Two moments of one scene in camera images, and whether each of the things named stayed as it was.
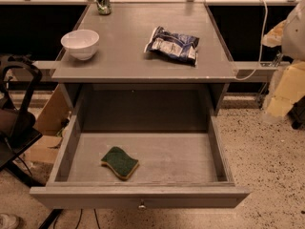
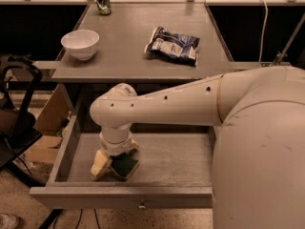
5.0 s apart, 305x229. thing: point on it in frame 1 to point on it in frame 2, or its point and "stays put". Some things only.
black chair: x=18 y=131 stays put
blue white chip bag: x=173 y=45 stays put
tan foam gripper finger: x=274 y=37 to x=133 y=143
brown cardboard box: x=50 y=126 stays put
